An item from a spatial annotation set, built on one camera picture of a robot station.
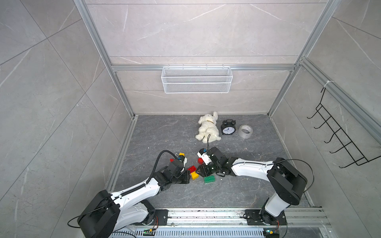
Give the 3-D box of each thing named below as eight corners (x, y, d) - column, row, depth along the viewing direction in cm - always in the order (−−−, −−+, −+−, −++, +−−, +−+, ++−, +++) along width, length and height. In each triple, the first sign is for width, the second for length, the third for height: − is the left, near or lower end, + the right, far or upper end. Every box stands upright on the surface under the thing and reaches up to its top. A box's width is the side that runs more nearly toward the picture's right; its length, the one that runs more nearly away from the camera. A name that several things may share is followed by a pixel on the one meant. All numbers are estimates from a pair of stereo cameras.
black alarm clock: (221, 134, 109) (223, 124, 100) (220, 129, 112) (222, 119, 104) (233, 134, 109) (236, 124, 100) (232, 129, 112) (235, 119, 104)
